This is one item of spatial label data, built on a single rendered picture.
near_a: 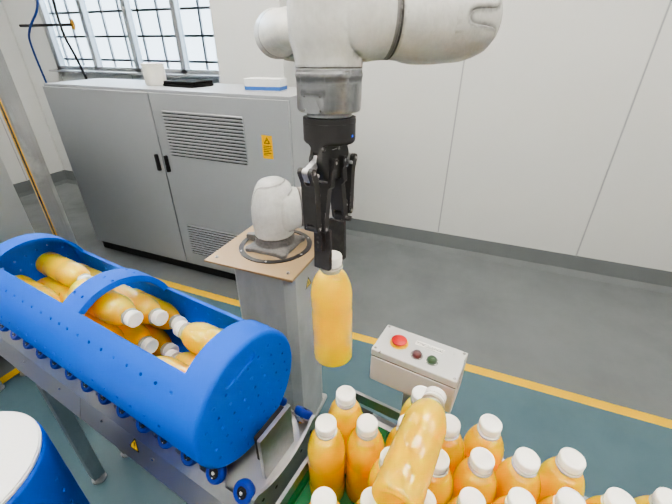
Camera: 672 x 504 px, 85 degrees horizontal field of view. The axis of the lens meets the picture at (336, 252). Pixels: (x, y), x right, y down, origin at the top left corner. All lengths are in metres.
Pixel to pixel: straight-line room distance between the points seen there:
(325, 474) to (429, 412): 0.24
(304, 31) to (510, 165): 2.98
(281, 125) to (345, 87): 1.86
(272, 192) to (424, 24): 0.93
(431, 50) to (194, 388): 0.64
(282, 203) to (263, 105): 1.13
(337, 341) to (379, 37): 0.47
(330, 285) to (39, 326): 0.72
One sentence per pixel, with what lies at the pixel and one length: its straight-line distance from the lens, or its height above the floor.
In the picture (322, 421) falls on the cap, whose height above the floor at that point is 1.12.
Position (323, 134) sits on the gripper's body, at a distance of 0.52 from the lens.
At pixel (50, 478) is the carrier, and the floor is 0.97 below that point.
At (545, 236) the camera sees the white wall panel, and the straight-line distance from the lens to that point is 3.62.
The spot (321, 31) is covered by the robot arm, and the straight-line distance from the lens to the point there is 0.50.
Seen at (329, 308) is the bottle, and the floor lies 1.33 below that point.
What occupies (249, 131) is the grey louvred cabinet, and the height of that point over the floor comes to 1.23.
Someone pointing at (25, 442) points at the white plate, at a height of 1.04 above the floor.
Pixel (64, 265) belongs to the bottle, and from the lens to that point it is 1.32.
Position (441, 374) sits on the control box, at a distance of 0.87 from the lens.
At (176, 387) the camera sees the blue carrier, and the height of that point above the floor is 1.19.
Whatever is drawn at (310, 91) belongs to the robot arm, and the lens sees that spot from 0.52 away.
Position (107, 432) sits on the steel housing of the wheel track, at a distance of 1.20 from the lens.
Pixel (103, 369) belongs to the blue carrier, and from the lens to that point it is 0.91.
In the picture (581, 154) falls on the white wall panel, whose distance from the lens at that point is 3.41.
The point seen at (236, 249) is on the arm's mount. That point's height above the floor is 1.01.
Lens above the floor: 1.72
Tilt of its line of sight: 30 degrees down
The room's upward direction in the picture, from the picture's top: straight up
